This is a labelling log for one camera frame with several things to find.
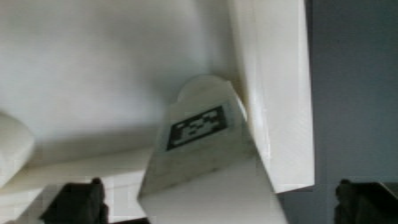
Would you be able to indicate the white table leg with tag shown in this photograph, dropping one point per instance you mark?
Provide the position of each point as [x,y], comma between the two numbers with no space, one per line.
[207,185]

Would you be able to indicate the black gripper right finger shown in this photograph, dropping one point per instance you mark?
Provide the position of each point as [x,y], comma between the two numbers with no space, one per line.
[367,203]

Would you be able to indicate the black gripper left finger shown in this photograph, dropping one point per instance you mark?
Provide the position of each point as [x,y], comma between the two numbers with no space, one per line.
[79,207]

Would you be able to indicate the white square tabletop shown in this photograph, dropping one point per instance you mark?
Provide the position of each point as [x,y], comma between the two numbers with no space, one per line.
[98,57]

